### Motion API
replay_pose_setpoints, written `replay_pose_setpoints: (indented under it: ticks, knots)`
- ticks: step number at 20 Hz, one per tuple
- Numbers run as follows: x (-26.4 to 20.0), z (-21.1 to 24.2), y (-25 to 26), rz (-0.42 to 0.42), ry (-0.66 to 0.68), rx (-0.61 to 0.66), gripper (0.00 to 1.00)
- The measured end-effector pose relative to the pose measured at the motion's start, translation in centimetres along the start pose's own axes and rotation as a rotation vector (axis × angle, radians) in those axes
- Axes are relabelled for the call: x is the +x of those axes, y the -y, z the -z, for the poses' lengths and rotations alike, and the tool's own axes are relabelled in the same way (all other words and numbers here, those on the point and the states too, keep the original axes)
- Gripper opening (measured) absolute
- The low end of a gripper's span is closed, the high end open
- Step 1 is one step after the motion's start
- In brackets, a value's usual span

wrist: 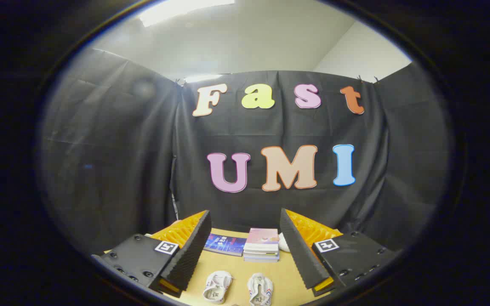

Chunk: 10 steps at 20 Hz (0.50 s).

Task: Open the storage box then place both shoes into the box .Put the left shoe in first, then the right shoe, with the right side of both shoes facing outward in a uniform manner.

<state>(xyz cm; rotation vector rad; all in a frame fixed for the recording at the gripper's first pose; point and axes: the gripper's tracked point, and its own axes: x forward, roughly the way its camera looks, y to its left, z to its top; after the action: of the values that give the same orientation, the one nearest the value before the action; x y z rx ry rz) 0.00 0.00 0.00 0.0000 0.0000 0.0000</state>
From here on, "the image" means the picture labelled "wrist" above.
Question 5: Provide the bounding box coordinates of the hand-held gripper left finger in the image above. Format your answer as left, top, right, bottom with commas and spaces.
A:
91, 210, 212, 298

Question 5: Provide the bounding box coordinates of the stack of pink books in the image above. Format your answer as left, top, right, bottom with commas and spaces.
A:
243, 228, 280, 263

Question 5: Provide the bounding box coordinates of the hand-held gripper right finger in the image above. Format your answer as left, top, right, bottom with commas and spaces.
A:
280, 208, 398, 297

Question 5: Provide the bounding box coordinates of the black backdrop cloth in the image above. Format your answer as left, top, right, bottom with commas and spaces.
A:
37, 48, 452, 255

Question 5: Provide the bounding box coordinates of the small white shoe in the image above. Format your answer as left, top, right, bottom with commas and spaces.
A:
202, 271, 233, 305
247, 273, 274, 306

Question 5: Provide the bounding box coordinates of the blue book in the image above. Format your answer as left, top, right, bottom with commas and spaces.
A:
204, 234, 247, 257

